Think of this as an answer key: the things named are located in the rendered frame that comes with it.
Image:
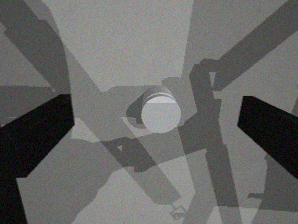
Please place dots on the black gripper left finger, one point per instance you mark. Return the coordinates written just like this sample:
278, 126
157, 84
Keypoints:
24, 143

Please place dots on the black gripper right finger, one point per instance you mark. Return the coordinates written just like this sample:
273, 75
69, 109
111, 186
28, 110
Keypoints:
274, 130

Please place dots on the light grey cylinder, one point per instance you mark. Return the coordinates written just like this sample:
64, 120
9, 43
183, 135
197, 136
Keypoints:
160, 110

